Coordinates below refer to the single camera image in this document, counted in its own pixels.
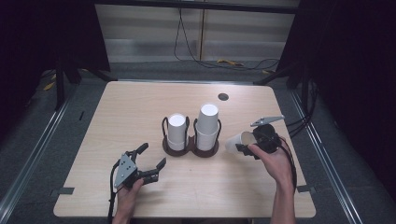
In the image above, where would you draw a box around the black floor cable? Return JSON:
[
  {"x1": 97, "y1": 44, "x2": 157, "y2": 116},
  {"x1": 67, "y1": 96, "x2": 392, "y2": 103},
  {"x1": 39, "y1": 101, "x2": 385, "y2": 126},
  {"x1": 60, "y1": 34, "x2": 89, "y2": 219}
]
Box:
[{"x1": 199, "y1": 57, "x2": 280, "y2": 72}]

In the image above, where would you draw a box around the dark wooden wire cup rack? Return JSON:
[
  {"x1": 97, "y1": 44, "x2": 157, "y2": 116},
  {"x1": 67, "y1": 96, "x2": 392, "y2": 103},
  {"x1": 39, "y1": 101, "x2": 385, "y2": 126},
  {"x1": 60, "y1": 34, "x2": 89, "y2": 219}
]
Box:
[{"x1": 161, "y1": 115, "x2": 223, "y2": 159}]

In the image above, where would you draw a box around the yellow floor strip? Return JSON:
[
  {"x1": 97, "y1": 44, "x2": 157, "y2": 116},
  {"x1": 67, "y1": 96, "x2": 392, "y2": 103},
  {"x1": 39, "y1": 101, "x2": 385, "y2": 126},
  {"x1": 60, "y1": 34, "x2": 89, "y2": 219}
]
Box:
[
  {"x1": 42, "y1": 80, "x2": 57, "y2": 92},
  {"x1": 216, "y1": 58, "x2": 246, "y2": 67}
]

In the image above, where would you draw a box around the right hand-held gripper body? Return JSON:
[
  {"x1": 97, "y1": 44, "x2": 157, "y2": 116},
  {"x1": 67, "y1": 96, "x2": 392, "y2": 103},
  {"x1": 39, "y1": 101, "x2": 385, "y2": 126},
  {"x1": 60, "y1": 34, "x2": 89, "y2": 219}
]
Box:
[{"x1": 249, "y1": 115, "x2": 286, "y2": 156}]

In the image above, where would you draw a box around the black power cable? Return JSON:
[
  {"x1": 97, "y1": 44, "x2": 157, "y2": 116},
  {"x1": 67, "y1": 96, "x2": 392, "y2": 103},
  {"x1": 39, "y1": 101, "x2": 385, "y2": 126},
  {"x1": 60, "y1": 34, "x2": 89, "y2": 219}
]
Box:
[{"x1": 173, "y1": 7, "x2": 204, "y2": 68}]

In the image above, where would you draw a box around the stack of white cups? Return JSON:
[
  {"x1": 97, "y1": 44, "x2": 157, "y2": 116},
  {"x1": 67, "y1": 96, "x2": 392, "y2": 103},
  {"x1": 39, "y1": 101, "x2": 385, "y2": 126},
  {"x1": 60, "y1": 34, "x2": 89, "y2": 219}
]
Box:
[
  {"x1": 196, "y1": 103, "x2": 219, "y2": 152},
  {"x1": 166, "y1": 113, "x2": 188, "y2": 152}
]

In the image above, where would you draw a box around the black cable bundle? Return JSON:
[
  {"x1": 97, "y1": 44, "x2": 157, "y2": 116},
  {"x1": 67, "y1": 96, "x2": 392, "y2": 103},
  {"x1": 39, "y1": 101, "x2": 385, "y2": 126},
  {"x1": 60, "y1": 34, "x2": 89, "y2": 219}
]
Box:
[{"x1": 285, "y1": 78, "x2": 319, "y2": 138}]

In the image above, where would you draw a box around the person's right hand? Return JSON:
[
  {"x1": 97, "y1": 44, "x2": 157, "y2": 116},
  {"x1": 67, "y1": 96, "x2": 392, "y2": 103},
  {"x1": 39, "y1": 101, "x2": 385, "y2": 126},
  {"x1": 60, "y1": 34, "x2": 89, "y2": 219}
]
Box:
[{"x1": 247, "y1": 143, "x2": 296, "y2": 191}]

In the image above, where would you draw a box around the dark curtain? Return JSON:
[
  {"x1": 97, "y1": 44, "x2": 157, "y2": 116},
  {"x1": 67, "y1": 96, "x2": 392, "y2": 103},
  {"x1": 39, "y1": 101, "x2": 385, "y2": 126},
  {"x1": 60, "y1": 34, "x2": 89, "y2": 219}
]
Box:
[
  {"x1": 276, "y1": 0, "x2": 396, "y2": 194},
  {"x1": 0, "y1": 0, "x2": 111, "y2": 138}
]

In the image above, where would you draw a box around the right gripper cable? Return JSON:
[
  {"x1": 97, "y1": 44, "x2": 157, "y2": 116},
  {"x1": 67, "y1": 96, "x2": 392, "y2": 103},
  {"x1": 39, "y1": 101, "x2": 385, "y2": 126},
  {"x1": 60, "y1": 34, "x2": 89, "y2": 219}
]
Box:
[{"x1": 277, "y1": 135, "x2": 299, "y2": 192}]

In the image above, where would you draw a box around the black metal stand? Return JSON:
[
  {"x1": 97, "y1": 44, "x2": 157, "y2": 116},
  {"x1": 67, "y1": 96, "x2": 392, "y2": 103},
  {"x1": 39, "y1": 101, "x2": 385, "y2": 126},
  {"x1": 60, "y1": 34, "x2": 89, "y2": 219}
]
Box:
[{"x1": 54, "y1": 54, "x2": 82, "y2": 110}]

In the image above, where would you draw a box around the metal floor rail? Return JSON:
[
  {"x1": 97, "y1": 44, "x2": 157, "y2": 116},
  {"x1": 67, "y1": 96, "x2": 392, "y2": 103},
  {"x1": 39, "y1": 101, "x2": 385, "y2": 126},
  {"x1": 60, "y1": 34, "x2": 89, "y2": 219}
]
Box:
[
  {"x1": 0, "y1": 98, "x2": 71, "y2": 217},
  {"x1": 289, "y1": 89, "x2": 364, "y2": 224}
]

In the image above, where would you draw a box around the grey tape strip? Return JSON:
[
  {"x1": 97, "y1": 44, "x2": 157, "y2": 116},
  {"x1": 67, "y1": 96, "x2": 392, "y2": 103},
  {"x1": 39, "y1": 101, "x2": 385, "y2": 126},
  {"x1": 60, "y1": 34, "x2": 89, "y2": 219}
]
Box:
[
  {"x1": 296, "y1": 184, "x2": 316, "y2": 194},
  {"x1": 49, "y1": 187, "x2": 76, "y2": 196}
]

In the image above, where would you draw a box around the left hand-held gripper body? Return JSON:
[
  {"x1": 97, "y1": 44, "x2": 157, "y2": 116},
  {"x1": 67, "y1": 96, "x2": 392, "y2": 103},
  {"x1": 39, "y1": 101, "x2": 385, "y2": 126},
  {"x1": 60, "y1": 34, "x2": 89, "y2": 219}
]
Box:
[{"x1": 113, "y1": 150, "x2": 161, "y2": 191}]

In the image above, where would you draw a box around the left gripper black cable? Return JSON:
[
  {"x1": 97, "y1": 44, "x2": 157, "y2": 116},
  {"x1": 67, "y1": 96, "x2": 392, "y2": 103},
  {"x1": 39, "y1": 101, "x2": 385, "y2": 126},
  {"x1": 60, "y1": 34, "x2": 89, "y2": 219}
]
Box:
[{"x1": 106, "y1": 164, "x2": 121, "y2": 224}]

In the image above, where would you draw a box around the person's left hand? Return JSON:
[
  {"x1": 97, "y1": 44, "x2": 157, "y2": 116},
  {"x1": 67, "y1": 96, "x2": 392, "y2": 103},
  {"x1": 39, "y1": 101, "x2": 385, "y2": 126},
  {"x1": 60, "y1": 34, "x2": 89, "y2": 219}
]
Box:
[{"x1": 115, "y1": 177, "x2": 146, "y2": 217}]

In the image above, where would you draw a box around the white paper cup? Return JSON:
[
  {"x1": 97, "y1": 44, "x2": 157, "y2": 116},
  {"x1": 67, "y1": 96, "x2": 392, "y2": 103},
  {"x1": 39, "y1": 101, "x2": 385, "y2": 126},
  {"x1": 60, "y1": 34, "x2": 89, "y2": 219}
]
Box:
[{"x1": 224, "y1": 131, "x2": 259, "y2": 156}]

